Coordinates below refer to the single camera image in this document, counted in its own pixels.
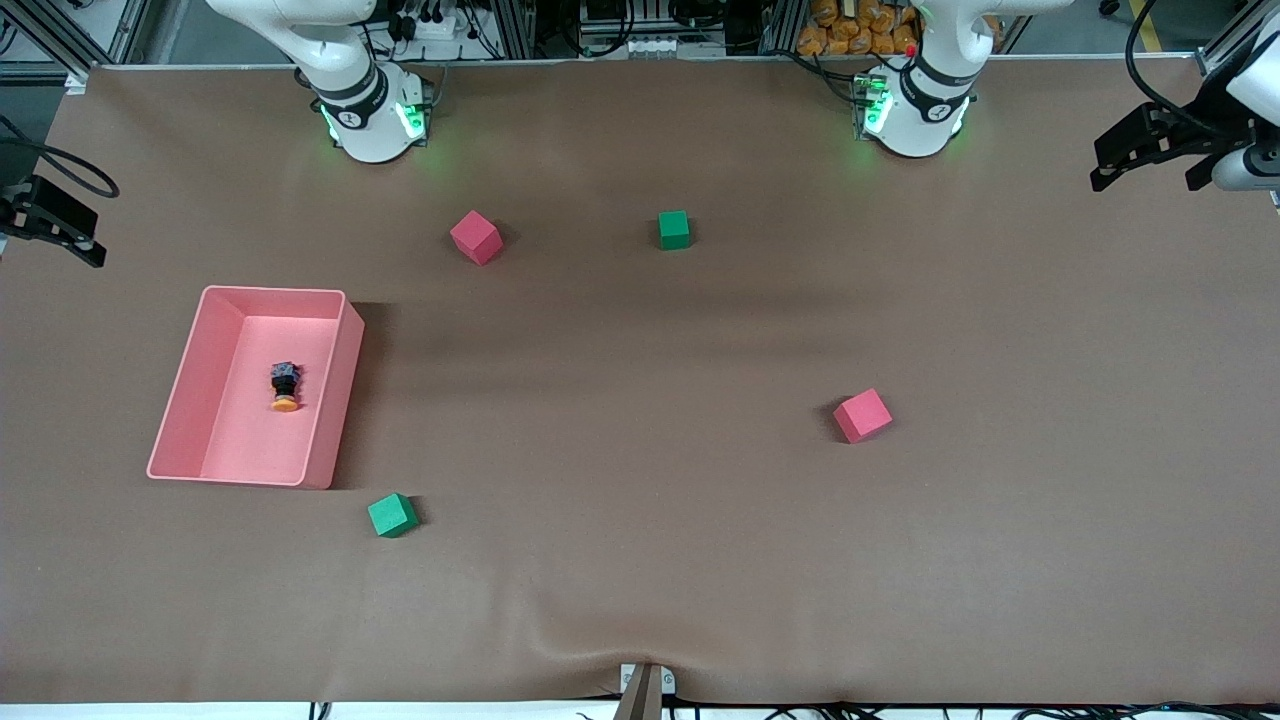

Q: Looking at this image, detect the white power strip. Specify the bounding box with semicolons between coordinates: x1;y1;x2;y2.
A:
395;8;466;43

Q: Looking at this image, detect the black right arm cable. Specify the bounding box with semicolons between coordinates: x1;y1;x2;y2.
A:
0;115;121;199

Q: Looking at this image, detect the aluminium profile frame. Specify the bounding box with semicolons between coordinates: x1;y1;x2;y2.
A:
0;0;151;83
1195;0;1280;81

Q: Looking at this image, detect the pink foam cube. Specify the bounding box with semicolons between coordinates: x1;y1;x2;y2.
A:
833;388;894;444
449;210;504;267

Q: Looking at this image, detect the bag of orange items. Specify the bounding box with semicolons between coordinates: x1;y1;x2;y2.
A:
797;0;921;57

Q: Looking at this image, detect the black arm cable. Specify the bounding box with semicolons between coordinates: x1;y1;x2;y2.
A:
1124;0;1216;113
0;115;121;199

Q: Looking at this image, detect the pink plastic bin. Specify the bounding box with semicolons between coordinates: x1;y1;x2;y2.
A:
146;285;366;491

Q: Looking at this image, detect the brown table mat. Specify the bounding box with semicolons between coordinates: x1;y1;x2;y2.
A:
0;55;1280;706

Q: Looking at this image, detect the metal bracket with post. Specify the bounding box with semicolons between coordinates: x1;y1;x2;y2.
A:
613;662;677;720

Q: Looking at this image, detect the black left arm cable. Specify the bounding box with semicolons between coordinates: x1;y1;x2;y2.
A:
1124;0;1216;113

